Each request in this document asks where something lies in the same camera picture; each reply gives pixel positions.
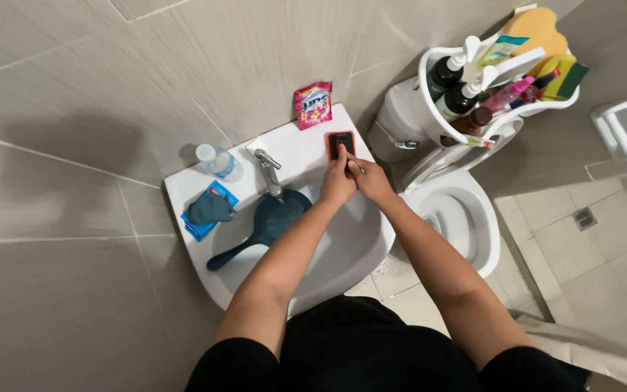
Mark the blue flat packet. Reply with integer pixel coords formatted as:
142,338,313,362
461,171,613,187
181,180,239,242

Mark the white toilet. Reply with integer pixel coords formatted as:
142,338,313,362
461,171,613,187
367,76,502,279

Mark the brown bottle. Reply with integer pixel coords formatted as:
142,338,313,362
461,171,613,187
451,106,493,136

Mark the dark teal frying pan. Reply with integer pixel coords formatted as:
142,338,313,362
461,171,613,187
206,188,313,272

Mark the beige cloth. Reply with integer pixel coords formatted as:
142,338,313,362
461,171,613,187
509,311,627,392

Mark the chrome faucet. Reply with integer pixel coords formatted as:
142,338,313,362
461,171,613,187
254,148,285,200

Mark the pink bottle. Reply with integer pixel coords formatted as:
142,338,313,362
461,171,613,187
479,76,536,114

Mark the yellow green scouring sponge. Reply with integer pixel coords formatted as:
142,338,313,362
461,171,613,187
537,54,591,102

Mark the green and white tube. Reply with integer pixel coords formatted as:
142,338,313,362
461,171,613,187
477,35,530,69

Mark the metal floor drain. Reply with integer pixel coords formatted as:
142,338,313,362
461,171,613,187
572,207,599,232

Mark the red and black bottle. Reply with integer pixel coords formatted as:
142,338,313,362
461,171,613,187
519,70,561,105

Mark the white wash basin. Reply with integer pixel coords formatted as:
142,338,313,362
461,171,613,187
164,103,397,318

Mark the pink detergent sachet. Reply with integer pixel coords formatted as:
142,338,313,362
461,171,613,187
294,82,334,131

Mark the dark spray bottle white nozzle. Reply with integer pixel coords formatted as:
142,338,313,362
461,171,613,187
435,65,500,121
427,35,481,102

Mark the person's black clothing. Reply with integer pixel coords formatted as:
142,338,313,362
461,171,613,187
185,297,590,392

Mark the person's left hand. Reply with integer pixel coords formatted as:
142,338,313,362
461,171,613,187
319,144,358,208

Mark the grey scrubbing cloth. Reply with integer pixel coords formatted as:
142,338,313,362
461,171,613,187
185,193,236,226

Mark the phone with orange case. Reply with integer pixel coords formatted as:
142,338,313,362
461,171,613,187
327,131,357,163

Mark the clear plastic water bottle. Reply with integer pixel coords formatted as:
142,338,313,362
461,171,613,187
195,143,237,181

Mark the large orange sponge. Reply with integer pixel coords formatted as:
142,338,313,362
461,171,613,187
501,7,569,77

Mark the person's right hand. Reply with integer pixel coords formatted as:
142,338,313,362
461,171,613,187
345,152,396,205

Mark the white plastic caddy basket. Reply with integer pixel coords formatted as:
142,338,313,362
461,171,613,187
416,4,581,149

